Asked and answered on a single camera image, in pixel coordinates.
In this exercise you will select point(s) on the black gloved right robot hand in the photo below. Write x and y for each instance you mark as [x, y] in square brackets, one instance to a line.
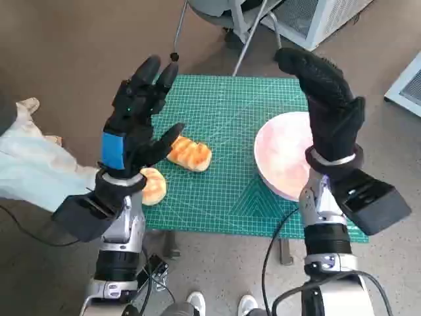
[332, 108]

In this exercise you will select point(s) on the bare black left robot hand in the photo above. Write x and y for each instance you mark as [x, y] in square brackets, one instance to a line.
[131, 131]

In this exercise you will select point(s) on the long striped toy bread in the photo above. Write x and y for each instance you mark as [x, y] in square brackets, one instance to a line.
[194, 154]

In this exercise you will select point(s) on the pink bowl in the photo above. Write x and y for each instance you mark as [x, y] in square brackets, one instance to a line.
[279, 154]

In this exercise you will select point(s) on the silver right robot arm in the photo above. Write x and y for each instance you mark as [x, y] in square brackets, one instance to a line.
[324, 237]

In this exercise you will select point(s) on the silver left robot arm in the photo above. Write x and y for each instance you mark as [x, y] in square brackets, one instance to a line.
[121, 227]

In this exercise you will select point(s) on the round toy bread bun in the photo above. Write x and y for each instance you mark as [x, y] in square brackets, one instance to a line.
[154, 189]

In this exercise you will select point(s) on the white framed mesh panel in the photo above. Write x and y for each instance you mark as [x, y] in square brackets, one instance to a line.
[408, 89]

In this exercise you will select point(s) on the white mesh-front cabinet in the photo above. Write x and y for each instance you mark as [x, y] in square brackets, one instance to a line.
[329, 23]

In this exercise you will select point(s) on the green cutting mat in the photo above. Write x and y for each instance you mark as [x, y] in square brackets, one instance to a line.
[223, 131]

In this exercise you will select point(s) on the white slanted pole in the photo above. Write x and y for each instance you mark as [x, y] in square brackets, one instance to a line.
[245, 51]

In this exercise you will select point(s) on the grey office chair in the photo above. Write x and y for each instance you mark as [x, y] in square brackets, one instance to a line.
[210, 16]

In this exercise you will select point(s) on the white shoe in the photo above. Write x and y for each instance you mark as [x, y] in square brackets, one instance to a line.
[195, 301]
[247, 303]

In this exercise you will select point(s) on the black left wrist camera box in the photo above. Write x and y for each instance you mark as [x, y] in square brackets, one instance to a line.
[82, 220]

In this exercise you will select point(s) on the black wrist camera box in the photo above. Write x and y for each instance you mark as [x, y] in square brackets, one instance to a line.
[82, 220]
[378, 204]

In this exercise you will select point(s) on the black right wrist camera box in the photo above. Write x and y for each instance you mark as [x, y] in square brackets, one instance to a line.
[378, 204]

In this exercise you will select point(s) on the black metal frame stand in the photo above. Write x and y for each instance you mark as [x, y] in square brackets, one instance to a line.
[154, 266]

